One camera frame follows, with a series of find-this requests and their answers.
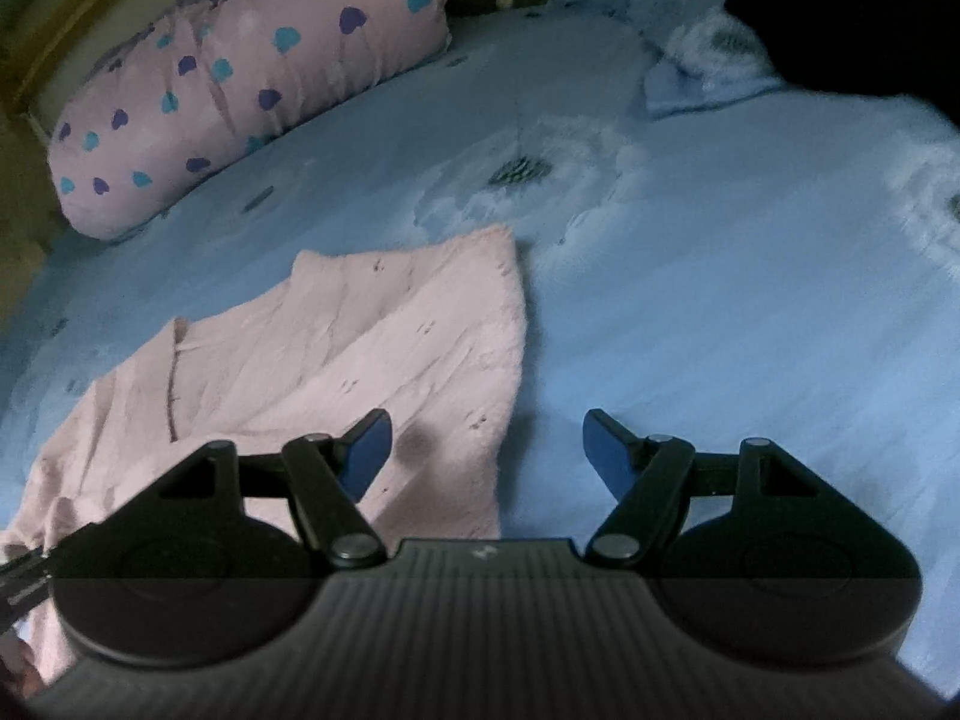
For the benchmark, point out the blue floral pillowcase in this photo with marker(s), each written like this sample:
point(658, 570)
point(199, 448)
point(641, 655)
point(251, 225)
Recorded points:
point(697, 60)

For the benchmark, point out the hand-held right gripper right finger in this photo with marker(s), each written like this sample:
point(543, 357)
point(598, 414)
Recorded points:
point(604, 450)

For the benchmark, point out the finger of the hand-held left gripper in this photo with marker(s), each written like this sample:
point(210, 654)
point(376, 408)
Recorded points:
point(26, 577)

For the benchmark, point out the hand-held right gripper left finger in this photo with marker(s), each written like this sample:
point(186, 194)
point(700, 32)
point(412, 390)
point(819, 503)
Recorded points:
point(369, 450)

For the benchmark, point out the black cloth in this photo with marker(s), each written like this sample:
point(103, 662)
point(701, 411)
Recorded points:
point(847, 22)

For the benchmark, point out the blue floral bed sheet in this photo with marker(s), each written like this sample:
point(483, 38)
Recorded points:
point(712, 277)

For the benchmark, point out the pink heart-print pillow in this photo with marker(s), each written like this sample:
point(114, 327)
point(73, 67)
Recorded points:
point(247, 67)

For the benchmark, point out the wooden bed frame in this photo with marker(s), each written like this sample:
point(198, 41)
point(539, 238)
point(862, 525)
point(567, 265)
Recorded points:
point(30, 142)

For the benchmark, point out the pink knit sweater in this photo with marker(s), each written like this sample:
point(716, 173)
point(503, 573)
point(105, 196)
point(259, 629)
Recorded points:
point(360, 337)

